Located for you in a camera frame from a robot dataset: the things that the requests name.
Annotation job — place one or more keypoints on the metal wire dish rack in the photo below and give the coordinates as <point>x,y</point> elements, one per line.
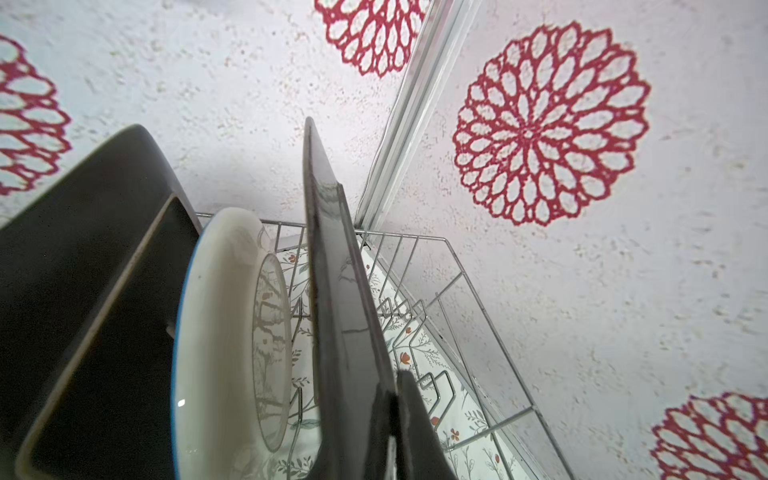
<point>479,439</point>

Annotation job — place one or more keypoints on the black square plate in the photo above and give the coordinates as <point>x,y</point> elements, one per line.
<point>91,279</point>
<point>354,384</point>

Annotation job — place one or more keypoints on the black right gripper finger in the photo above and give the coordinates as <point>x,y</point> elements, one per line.
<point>418,451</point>

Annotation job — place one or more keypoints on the white round floral plate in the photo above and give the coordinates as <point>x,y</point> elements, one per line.
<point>232,361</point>

